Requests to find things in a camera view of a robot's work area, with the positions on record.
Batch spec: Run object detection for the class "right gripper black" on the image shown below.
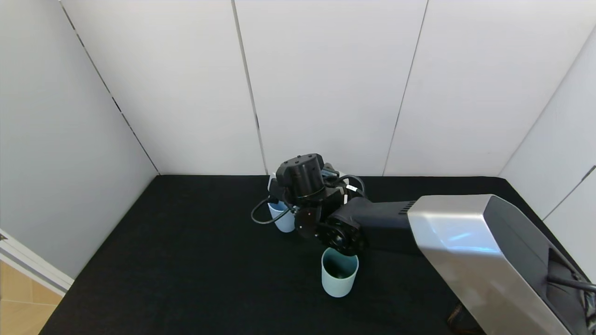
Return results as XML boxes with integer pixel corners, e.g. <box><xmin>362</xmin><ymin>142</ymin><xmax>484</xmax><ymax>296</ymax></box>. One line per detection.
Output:
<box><xmin>267</xmin><ymin>172</ymin><xmax>284</xmax><ymax>203</ymax></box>

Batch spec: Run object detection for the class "light blue plastic cup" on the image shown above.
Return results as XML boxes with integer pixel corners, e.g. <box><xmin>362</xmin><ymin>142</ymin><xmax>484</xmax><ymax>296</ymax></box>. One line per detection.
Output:
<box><xmin>268</xmin><ymin>201</ymin><xmax>297</xmax><ymax>233</ymax></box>

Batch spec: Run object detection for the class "black tablecloth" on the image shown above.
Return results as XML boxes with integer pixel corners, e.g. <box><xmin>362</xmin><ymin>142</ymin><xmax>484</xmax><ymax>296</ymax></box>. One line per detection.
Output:
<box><xmin>41</xmin><ymin>175</ymin><xmax>596</xmax><ymax>335</ymax></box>

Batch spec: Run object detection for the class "teal green plastic cup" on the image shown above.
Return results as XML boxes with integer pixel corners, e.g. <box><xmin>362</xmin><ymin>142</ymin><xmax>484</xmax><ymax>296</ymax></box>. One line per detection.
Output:
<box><xmin>321</xmin><ymin>247</ymin><xmax>359</xmax><ymax>298</ymax></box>

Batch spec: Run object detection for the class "black cable with white tags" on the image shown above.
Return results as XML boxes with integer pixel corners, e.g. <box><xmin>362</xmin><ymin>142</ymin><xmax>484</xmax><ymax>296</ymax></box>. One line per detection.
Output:
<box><xmin>334</xmin><ymin>174</ymin><xmax>369</xmax><ymax>200</ymax></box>

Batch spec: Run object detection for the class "white door frame trim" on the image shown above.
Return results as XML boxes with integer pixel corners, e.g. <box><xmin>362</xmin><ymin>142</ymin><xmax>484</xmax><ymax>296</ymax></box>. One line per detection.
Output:
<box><xmin>0</xmin><ymin>227</ymin><xmax>76</xmax><ymax>296</ymax></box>

